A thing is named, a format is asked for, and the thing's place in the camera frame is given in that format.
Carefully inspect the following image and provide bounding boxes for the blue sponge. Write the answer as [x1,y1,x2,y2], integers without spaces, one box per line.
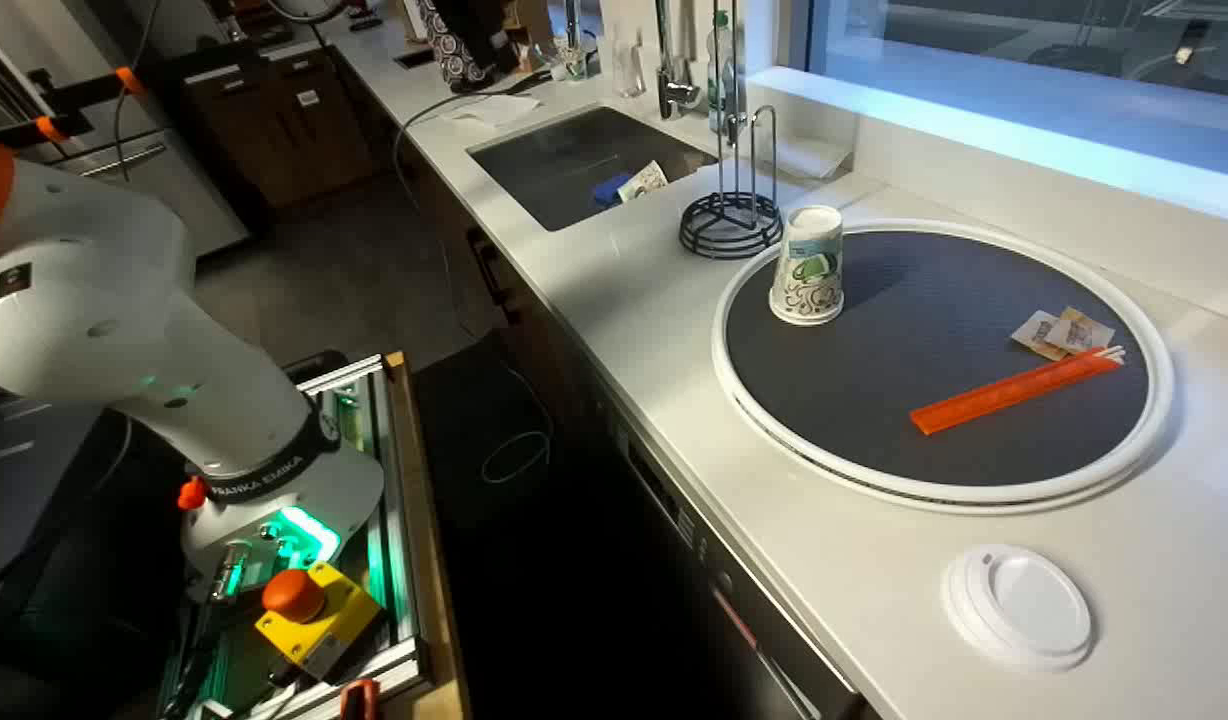
[589,166,635,212]

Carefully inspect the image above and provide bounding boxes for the white plastic cup lid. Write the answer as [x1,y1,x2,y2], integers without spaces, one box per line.
[941,541,1100,674]

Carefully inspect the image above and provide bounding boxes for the small paper sugar packet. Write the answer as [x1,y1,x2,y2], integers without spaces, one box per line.
[1047,305,1122,361]
[1010,308,1067,365]

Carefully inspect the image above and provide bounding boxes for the window glass pane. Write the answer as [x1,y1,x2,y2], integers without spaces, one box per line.
[805,0,1228,184]

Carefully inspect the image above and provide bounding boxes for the stainless steel sink basin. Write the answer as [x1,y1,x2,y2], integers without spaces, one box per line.
[470,102,720,234]

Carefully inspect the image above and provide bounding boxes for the yellow emergency stop button box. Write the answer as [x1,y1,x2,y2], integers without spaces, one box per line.
[252,560,386,674]

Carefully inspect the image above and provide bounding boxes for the chrome kitchen faucet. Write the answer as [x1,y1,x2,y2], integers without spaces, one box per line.
[652,0,749,123]

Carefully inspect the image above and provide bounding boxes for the orange stick packet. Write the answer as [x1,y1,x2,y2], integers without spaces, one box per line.
[903,348,1127,439]

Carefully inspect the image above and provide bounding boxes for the black wire paper towel holder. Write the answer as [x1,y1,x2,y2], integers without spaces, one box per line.
[677,0,790,263]

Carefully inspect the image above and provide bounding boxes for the patterned paper cup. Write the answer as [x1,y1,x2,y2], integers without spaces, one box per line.
[617,155,677,209]

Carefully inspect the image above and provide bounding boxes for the round dark turntable tray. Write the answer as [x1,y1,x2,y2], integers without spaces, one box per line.
[710,215,1181,510]

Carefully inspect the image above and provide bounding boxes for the printed white paper cup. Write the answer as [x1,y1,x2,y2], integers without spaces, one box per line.
[765,199,853,331]

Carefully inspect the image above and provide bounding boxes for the dark wooden cabinet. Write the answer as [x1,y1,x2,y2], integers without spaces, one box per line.
[155,44,380,215]

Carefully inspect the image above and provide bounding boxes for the red handled tool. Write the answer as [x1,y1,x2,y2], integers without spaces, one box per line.
[333,674,386,720]

